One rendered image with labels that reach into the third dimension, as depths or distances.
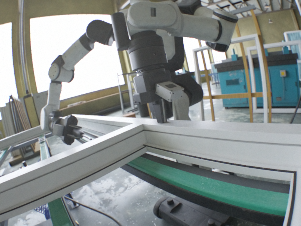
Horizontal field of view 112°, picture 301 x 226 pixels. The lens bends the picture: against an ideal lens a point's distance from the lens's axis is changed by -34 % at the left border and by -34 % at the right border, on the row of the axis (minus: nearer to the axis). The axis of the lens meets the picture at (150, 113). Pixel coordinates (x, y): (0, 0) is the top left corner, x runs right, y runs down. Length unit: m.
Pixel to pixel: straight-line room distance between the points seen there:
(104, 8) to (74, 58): 10.20
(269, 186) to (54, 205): 0.38
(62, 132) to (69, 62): 0.32
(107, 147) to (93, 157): 0.04
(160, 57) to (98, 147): 0.24
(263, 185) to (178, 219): 0.85
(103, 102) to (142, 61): 8.45
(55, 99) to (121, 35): 0.52
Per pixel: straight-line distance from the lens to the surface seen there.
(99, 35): 0.67
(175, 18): 0.37
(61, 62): 0.75
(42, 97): 7.56
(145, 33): 0.36
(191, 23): 0.41
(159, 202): 1.21
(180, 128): 0.33
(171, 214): 1.11
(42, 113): 0.81
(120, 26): 0.38
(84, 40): 0.71
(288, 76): 3.80
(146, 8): 0.36
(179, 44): 0.61
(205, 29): 0.42
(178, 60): 0.59
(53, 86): 0.79
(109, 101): 8.93
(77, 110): 8.26
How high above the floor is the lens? 1.04
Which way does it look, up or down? 11 degrees down
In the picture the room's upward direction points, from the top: 13 degrees counter-clockwise
